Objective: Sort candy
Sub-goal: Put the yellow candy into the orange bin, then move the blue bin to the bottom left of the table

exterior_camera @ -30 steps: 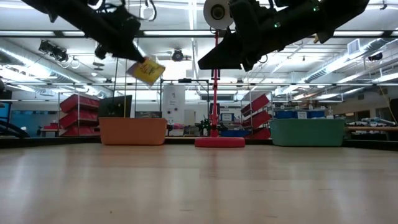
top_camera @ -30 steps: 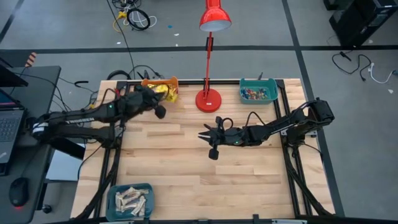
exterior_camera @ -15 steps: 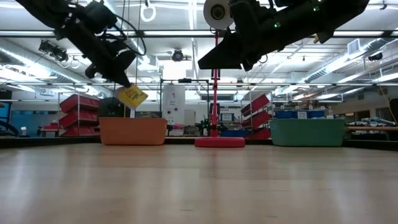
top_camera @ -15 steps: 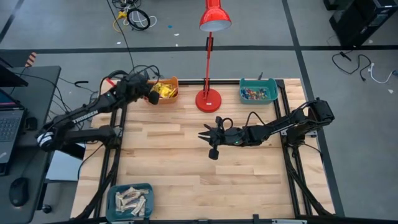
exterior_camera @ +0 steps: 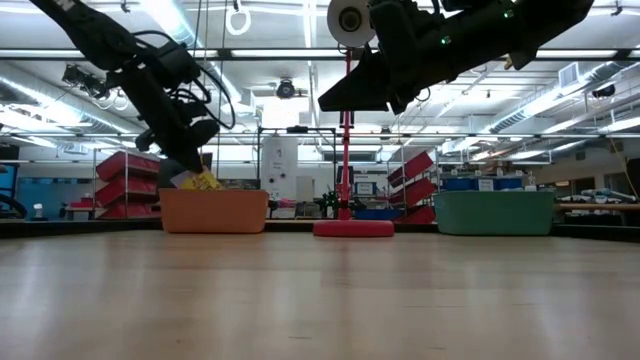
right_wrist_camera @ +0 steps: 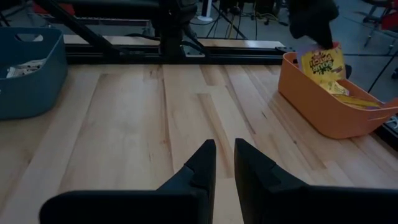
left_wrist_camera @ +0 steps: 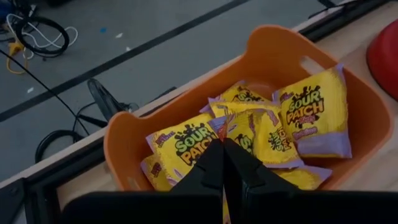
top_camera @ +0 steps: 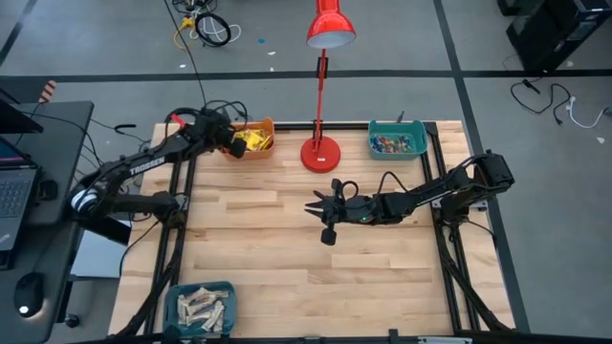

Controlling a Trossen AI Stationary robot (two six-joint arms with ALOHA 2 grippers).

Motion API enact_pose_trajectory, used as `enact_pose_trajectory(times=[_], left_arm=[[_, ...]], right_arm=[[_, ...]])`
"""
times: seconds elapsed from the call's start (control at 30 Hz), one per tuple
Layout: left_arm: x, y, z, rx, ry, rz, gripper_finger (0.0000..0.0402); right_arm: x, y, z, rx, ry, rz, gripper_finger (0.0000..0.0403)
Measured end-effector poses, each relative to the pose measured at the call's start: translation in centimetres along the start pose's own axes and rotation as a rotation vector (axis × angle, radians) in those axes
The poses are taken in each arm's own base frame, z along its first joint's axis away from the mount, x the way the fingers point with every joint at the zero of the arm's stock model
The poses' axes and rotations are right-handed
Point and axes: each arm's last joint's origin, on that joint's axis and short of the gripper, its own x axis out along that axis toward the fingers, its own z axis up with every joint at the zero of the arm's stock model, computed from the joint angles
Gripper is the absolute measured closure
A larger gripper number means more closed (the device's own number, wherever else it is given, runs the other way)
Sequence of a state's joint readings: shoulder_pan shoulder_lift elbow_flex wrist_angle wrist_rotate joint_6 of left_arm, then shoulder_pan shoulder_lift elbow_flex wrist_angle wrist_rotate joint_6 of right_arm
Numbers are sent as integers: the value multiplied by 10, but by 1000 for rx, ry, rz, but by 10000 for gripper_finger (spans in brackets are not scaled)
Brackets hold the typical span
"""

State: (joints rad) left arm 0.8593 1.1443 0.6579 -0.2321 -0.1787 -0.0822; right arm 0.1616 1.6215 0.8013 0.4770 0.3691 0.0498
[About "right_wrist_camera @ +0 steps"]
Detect yellow Sour Patch candy bag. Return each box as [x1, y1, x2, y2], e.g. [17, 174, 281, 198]
[297, 42, 346, 85]
[319, 80, 351, 96]
[334, 94, 384, 110]

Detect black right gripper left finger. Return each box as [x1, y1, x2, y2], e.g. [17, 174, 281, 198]
[157, 139, 217, 224]

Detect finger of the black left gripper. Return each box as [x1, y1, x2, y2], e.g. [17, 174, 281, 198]
[312, 28, 335, 50]

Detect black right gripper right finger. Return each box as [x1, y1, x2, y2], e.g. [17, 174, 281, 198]
[234, 138, 309, 224]

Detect white floor stand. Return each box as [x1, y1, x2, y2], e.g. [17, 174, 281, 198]
[197, 0, 214, 22]

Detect white candy bar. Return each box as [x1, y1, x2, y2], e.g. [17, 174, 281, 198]
[6, 58, 47, 78]

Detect orange plastic bin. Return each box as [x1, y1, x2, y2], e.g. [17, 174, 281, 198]
[277, 51, 398, 140]

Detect black desk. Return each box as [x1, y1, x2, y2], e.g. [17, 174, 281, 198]
[55, 0, 162, 27]

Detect dark teal plastic bin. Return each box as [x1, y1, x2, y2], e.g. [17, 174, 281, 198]
[0, 27, 68, 121]

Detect black tripod legs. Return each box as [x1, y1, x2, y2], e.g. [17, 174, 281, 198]
[206, 0, 249, 40]

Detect yellow floor cable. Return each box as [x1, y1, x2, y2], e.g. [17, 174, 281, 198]
[253, 9, 280, 22]

